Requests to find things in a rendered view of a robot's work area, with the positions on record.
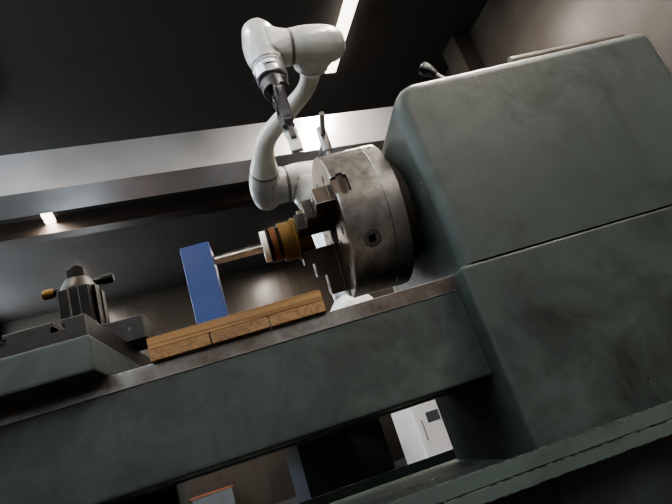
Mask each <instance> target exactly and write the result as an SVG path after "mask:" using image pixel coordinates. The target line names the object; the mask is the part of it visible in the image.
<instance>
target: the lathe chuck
mask: <svg viewBox="0 0 672 504"><path fill-rule="evenodd" d="M337 175H341V176H342V177H343V176H345V178H346V181H347V183H348V186H349V188H350V190H349V193H347V194H343V193H342V192H339V193H337V194H336V218H335V226H336V229H337V230H335V229H330V230H329V231H325V232H322V233H323V236H324V240H325V243H326V246H327V245H330V244H334V243H338V244H339V249H340V253H341V257H342V260H343V264H344V268H345V271H346V275H347V279H348V282H349V286H350V290H351V294H352V296H351V295H349V292H348V291H349V290H347V291H345V292H346V293H347V295H348V296H350V297H353V298H356V297H359V296H363V295H367V294H370V293H374V292H377V291H380V290H384V289H387V288H391V287H393V286H394V285H395V283H396V280H397V275H398V254H397V245H396V238H395V233H394V228H393V223H392V219H391V215H390V211H389V208H388V204H387V201H386V198H385V195H384V192H383V189H382V186H381V184H380V181H379V179H378V176H377V174H376V172H375V170H374V168H373V166H372V164H371V163H370V161H369V159H368V158H367V156H366V155H365V154H364V153H363V152H362V151H361V150H360V149H358V148H353V149H349V150H345V151H341V152H337V153H332V154H328V155H324V156H320V157H316V158H315V159H314V161H313V164H312V182H313V189H314V188H318V187H322V186H326V185H330V180H331V179H335V178H336V176H337ZM369 230H376V231H378V232H379V233H380V236H381V239H380V242H379V243H378V244H377V245H376V246H373V247H371V246H368V245H366V244H365V241H364V236H365V234H366V233H367V232H368V231H369Z"/></svg>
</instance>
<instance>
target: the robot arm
mask: <svg viewBox="0 0 672 504"><path fill-rule="evenodd" d="M242 49H243V53H244V56H245V59H246V62H247V64H248V66H249V67H250V68H251V69H252V73H253V75H254V77H255V80H256V82H257V86H258V87H259V88H260V89H261V90H262V93H263V96H264V97H265V99H267V100H269V101H272V104H273V107H274V109H275V110H276V112H275V113H274V114H273V115H272V116H271V118H270V119H269V120H268V121H267V122H266V124H265V125H264V126H263V128H262V129H261V131H260V132H259V134H258V136H257V139H256V142H255V145H254V150H253V156H252V161H251V165H250V173H249V189H250V193H251V196H252V198H253V201H254V203H255V204H256V206H257V207H258V208H259V209H261V210H264V211H270V210H272V209H274V208H276V207H277V206H278V205H279V204H282V203H286V202H291V201H294V203H295V204H296V205H297V206H298V208H299V209H300V210H301V205H300V202H301V201H305V200H309V199H311V189H313V182H312V164H313V161H304V162H297V163H292V164H289V165H286V166H280V167H278V166H277V162H276V158H275V153H274V147H275V144H276V142H277V140H278V138H279V137H280V135H281V134H282V133H283V132H284V135H285V137H286V138H287V141H288V144H289V146H290V149H291V152H292V154H296V153H300V152H303V146H302V143H301V140H300V137H299V135H298V130H297V129H296V127H295V123H294V121H293V120H294V118H295V117H296V116H297V114H298V113H299V112H300V111H301V109H302V108H303V107H304V106H305V104H306V103H307V102H308V101H309V99H310V98H311V96H312V95H313V93H314V91H315V89H316V87H317V84H318V82H319V78H320V75H322V74H324V73H325V72H326V71H327V68H328V67H329V66H330V65H331V63H332V62H336V61H337V60H338V59H340V58H341V57H342V56H343V54H344V52H345V49H346V44H345V39H344V36H343V34H342V32H341V31H340V30H339V29H337V28H336V27H334V26H331V25H326V24H306V25H298V26H295V27H291V28H279V27H274V26H272V25H271V24H270V23H268V22H267V21H265V20H263V19H261V18H253V19H250V20H248V21H247V22H246V23H245V24H244V25H243V27H242ZM289 66H294V68H295V70H296V71H297V72H298V73H300V80H299V83H298V85H297V87H296V88H295V90H294V91H293V92H292V93H291V94H290V96H289V97H288V98H287V95H288V94H289V92H290V86H289V83H288V73H287V70H286V67H289ZM312 238H313V241H314V244H315V247H316V248H319V247H323V246H326V243H325V240H324V236H323V233H317V234H314V235H312ZM332 297H333V300H334V304H333V306H332V308H331V311H333V310H337V309H340V308H343V307H347V306H350V305H354V304H357V303H360V302H364V301H367V300H371V299H373V297H372V296H370V295H369V294H367V295H363V296H359V297H356V298H353V297H350V296H348V295H347V293H346V292H345V291H344V292H340V293H337V294H332Z"/></svg>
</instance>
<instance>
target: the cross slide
mask: <svg viewBox="0 0 672 504"><path fill-rule="evenodd" d="M61 325H63V326H64V327H65V328H63V327H61V326H60V325H58V324H56V323H54V322H51V323H47V324H44V325H40V326H36V327H33V328H29V329H25V330H22V331H18V332H14V333H11V334H7V335H3V336H2V341H1V340H0V359H2V358H5V357H9V356H13V355H16V354H20V353H23V352H27V351H31V350H34V349H38V348H41V347H45V346H48V345H52V344H56V343H59V342H63V341H66V340H70V339H74V338H77V337H81V336H84V335H90V336H92V337H93V338H95V339H97V340H98V341H100V342H102V343H103V344H105V345H106V346H108V347H110V348H111V349H113V350H115V351H116V352H118V353H120V354H121V355H123V356H125V357H126V358H128V359H130V360H131V361H133V362H135V363H136V364H138V365H140V366H141V367H142V366H146V365H149V364H152V362H151V361H150V358H149V357H147V356H146V355H145V354H143V353H142V352H140V351H139V350H137V349H136V348H134V347H133V346H132V345H130V344H129V343H127V342H126V341H124V340H123V339H121V338H120V337H119V336H117V335H116V334H114V333H113V332H111V331H110V330H108V329H107V328H105V327H104V326H103V325H101V324H100V323H98V322H97V321H95V320H94V319H92V318H91V317H90V316H88V315H87V314H85V313H84V314H80V315H77V316H73V317H69V318H66V319H62V320H61Z"/></svg>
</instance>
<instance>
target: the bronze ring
mask: <svg viewBox="0 0 672 504"><path fill-rule="evenodd" d="M264 232H265V234H266V237H267V241H268V244H269V248H270V252H271V256H272V262H273V263H275V262H280V261H282V259H285V261H286V262H287V261H291V260H295V259H298V258H299V259H300V260H303V252H305V251H308V250H312V249H313V247H314V246H313V240H312V236H311V235H307V236H304V237H300V238H299V235H298V232H297V228H296V226H295V223H294V221H293V219H292V218H289V221H286V222H282V223H278V224H276V228H273V227H270V228H267V229H264Z"/></svg>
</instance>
